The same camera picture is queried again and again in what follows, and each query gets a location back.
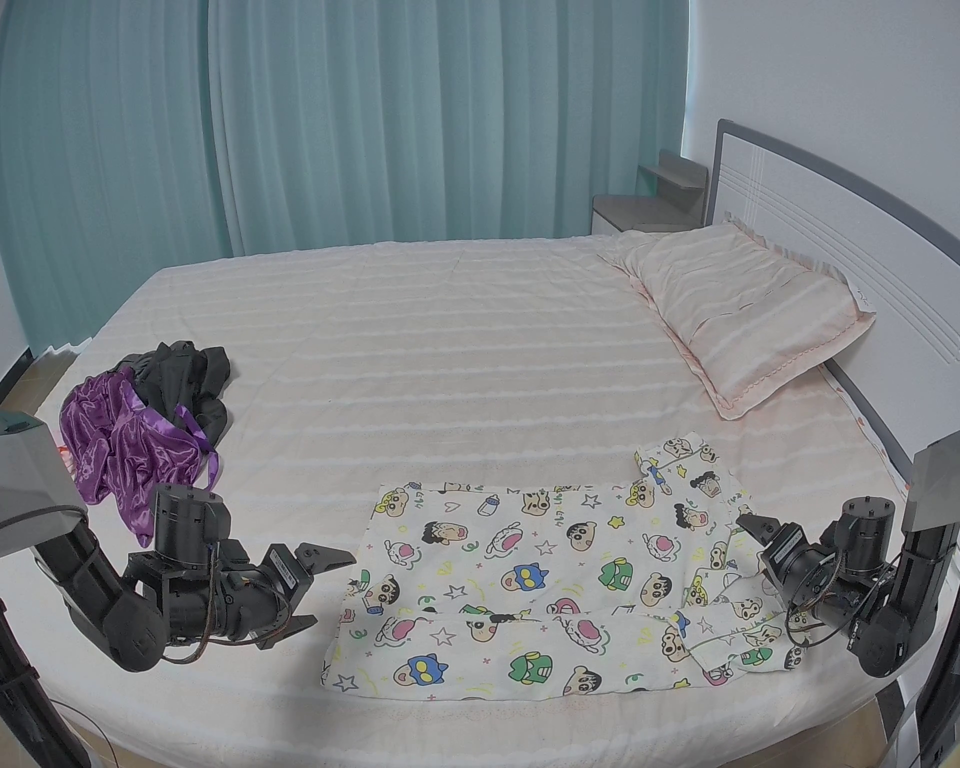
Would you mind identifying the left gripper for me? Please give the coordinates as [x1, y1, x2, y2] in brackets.
[220, 544, 358, 653]

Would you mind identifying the bed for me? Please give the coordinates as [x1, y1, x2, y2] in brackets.
[0, 118, 960, 768]

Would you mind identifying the pink striped pillow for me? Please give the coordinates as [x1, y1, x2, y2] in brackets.
[596, 217, 878, 420]

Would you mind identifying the purple satin garment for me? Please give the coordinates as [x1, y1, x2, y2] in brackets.
[60, 375, 223, 548]

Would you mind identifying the blue-green curtain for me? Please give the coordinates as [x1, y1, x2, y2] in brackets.
[206, 0, 692, 257]
[0, 0, 238, 358]

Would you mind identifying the black garment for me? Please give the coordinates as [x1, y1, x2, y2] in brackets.
[112, 341, 234, 452]

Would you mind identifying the black cable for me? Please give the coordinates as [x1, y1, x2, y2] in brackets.
[45, 675, 115, 768]

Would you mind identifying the grey bedside table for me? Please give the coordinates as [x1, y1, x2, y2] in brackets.
[592, 148, 711, 236]

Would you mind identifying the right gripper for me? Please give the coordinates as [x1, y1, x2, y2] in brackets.
[735, 512, 823, 609]

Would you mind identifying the white printed pyjama top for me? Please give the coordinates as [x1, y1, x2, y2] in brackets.
[321, 431, 808, 703]

